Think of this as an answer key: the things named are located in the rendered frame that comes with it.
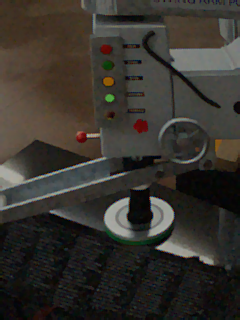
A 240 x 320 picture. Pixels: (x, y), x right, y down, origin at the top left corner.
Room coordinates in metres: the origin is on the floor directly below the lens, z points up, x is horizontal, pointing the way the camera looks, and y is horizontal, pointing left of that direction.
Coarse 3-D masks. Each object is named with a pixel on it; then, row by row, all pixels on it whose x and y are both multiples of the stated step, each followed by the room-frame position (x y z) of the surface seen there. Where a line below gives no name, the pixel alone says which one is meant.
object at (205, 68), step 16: (144, 48) 1.50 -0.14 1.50; (224, 48) 1.69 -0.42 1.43; (176, 64) 1.58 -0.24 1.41; (192, 64) 1.58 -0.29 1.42; (208, 64) 1.57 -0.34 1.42; (224, 64) 1.57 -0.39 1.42; (176, 80) 1.52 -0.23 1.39; (192, 80) 1.52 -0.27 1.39; (208, 80) 1.52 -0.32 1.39; (224, 80) 1.52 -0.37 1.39; (176, 96) 1.52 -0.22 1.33; (192, 96) 1.52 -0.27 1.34; (208, 96) 1.52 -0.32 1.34; (224, 96) 1.52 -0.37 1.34; (176, 112) 1.52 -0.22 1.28; (192, 112) 1.52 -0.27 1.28; (208, 112) 1.52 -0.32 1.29; (224, 112) 1.52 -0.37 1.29; (176, 128) 1.52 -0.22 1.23; (192, 128) 1.52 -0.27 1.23; (208, 128) 1.52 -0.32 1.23; (224, 128) 1.52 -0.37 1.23
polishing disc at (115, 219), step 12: (120, 204) 1.69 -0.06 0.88; (156, 204) 1.68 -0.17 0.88; (108, 216) 1.64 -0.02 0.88; (120, 216) 1.63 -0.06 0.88; (156, 216) 1.62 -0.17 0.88; (168, 216) 1.61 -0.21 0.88; (108, 228) 1.58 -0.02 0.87; (120, 228) 1.57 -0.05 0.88; (132, 228) 1.57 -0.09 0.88; (144, 228) 1.56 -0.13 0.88; (156, 228) 1.56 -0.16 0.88; (168, 228) 1.56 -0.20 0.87; (132, 240) 1.52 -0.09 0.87
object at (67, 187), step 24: (72, 168) 1.68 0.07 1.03; (96, 168) 1.68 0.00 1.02; (120, 168) 1.68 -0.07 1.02; (144, 168) 1.57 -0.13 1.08; (168, 168) 1.56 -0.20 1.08; (192, 168) 1.56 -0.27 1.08; (0, 192) 1.69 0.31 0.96; (24, 192) 1.68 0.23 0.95; (48, 192) 1.66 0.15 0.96; (72, 192) 1.57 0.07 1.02; (96, 192) 1.57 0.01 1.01; (24, 216) 1.57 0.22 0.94
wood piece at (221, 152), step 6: (222, 144) 2.10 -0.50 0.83; (228, 144) 2.10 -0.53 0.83; (234, 144) 2.10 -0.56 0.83; (222, 150) 2.06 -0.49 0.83; (228, 150) 2.05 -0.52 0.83; (234, 150) 2.05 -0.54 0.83; (216, 156) 2.02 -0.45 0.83; (222, 156) 2.01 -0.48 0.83; (228, 156) 2.01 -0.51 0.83; (234, 156) 2.01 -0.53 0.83; (216, 162) 2.01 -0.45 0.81; (222, 162) 1.99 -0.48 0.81; (228, 162) 1.98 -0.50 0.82; (234, 162) 1.97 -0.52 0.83; (222, 168) 1.99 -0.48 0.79; (228, 168) 1.98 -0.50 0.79; (234, 168) 1.97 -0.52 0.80
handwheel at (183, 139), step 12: (180, 120) 1.46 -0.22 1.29; (192, 120) 1.46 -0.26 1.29; (168, 132) 1.46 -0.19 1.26; (180, 132) 1.50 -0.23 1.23; (204, 132) 1.46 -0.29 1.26; (180, 144) 1.45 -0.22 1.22; (192, 144) 1.45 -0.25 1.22; (204, 144) 1.46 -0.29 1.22; (168, 156) 1.46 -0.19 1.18; (204, 156) 1.46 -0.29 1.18
